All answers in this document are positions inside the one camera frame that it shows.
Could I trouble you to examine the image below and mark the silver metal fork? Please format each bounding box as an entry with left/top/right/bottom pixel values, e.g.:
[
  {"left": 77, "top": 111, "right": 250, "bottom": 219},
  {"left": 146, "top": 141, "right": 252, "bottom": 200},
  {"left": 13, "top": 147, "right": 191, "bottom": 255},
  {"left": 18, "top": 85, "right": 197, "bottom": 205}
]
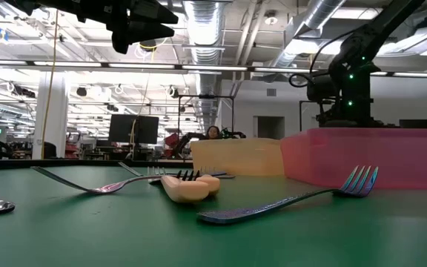
[{"left": 30, "top": 165, "right": 179, "bottom": 196}]

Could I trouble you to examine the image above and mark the black monitor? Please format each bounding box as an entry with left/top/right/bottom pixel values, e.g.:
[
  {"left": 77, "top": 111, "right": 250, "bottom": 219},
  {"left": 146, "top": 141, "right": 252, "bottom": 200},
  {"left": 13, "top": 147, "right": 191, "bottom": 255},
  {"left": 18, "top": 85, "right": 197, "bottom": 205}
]
[
  {"left": 107, "top": 113, "right": 139, "bottom": 145},
  {"left": 136, "top": 115, "right": 160, "bottom": 145},
  {"left": 398, "top": 118, "right": 427, "bottom": 130}
]

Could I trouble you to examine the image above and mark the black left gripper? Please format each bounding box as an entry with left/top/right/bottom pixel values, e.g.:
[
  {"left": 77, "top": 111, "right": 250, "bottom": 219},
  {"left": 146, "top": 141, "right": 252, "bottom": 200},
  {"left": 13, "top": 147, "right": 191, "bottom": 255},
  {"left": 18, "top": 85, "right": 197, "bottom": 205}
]
[{"left": 35, "top": 0, "right": 179, "bottom": 56}]

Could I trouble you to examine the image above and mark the yellow power cable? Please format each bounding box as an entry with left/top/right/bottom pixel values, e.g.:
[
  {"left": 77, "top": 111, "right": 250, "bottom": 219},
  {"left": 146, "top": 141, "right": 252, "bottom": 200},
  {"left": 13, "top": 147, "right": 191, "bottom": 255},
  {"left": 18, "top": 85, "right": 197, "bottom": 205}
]
[{"left": 40, "top": 9, "right": 59, "bottom": 160}]

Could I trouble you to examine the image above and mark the pink plastic bin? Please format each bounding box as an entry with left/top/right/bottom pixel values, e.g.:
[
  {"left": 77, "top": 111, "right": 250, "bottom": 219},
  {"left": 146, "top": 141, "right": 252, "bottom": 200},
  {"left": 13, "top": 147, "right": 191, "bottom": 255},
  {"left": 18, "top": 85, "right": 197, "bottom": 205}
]
[{"left": 279, "top": 128, "right": 427, "bottom": 192}]

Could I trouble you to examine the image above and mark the orange plastic bin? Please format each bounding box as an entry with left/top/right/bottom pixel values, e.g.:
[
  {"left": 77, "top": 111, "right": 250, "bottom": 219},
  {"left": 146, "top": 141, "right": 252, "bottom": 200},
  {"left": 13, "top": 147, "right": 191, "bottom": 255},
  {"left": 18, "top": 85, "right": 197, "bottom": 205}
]
[{"left": 190, "top": 137, "right": 285, "bottom": 177}]

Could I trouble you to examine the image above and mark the silver ceiling duct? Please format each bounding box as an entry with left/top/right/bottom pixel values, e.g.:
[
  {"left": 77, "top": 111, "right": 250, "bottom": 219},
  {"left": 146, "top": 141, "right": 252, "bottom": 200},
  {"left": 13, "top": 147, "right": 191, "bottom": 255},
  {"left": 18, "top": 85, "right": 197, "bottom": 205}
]
[
  {"left": 261, "top": 0, "right": 348, "bottom": 81},
  {"left": 182, "top": 0, "right": 226, "bottom": 129}
]

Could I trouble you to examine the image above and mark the white building pillar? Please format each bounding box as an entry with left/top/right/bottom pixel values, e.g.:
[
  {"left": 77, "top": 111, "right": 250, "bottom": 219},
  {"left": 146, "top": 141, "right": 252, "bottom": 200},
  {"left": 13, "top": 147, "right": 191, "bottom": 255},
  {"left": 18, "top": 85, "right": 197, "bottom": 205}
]
[{"left": 31, "top": 72, "right": 70, "bottom": 160}]

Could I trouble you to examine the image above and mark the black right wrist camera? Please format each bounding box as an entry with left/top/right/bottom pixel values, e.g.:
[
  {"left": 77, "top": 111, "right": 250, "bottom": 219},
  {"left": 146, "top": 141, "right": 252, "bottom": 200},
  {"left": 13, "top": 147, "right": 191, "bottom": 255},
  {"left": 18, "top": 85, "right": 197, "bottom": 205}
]
[{"left": 305, "top": 73, "right": 339, "bottom": 103}]

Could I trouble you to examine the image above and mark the long ceiling light bar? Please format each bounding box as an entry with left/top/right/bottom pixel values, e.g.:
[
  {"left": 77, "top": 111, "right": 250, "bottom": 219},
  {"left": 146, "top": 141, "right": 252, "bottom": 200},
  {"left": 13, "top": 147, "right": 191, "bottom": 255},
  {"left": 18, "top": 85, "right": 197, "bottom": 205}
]
[{"left": 0, "top": 59, "right": 427, "bottom": 79}]

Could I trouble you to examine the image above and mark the person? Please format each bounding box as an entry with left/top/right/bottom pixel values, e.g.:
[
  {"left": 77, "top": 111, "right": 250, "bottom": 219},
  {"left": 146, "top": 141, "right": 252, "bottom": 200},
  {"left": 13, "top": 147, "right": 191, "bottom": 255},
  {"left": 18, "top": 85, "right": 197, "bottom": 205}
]
[{"left": 202, "top": 125, "right": 222, "bottom": 140}]

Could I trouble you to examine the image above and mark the dark grey wooden handle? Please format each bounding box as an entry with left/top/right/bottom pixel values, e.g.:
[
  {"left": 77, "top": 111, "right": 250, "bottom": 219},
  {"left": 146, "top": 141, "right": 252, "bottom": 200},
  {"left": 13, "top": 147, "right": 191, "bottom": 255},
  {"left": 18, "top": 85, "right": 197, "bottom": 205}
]
[{"left": 175, "top": 169, "right": 202, "bottom": 182}]

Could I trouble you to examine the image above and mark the round ceiling sensor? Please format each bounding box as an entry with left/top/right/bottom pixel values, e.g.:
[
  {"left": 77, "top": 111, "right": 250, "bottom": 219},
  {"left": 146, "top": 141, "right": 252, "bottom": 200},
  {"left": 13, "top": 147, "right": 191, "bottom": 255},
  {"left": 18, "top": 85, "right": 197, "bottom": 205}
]
[{"left": 264, "top": 10, "right": 279, "bottom": 26}]

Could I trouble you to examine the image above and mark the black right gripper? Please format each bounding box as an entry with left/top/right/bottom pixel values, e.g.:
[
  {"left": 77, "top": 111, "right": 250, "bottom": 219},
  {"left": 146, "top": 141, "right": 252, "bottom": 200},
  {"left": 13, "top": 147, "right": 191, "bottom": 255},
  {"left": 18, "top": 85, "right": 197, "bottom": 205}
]
[{"left": 316, "top": 88, "right": 376, "bottom": 129}]

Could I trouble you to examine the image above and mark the black tube frame stand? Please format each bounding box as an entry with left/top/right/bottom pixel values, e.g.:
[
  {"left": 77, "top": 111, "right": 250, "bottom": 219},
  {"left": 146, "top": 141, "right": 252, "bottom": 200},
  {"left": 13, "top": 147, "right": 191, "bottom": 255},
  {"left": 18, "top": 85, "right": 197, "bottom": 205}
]
[{"left": 176, "top": 94, "right": 236, "bottom": 141}]

